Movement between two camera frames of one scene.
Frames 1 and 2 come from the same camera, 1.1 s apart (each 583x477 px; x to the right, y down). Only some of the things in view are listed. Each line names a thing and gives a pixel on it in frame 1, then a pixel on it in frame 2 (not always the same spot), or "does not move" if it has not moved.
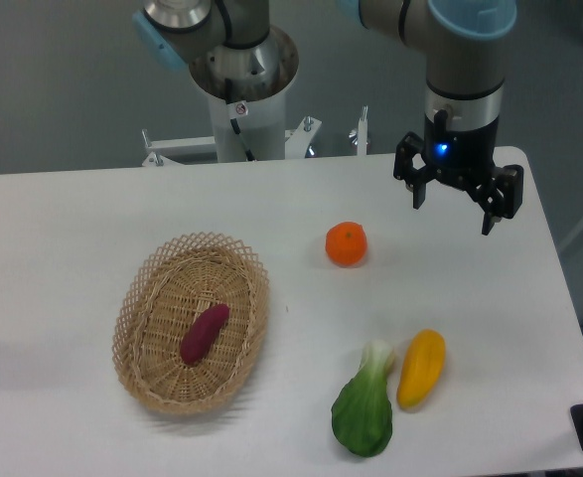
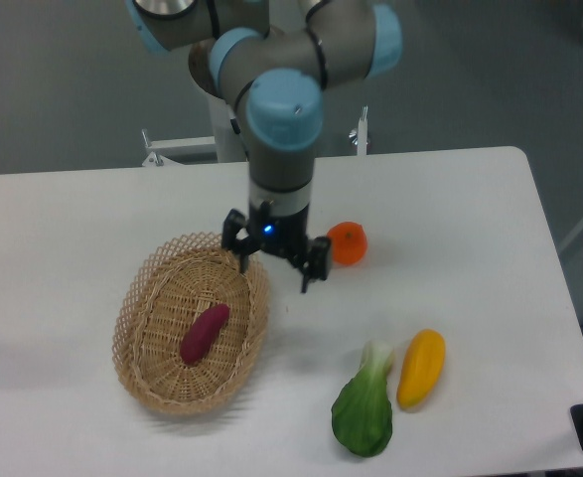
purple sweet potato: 201,332 does not move
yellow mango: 422,369 does not move
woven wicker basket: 172,286 does not move
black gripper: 463,157 -> 280,236
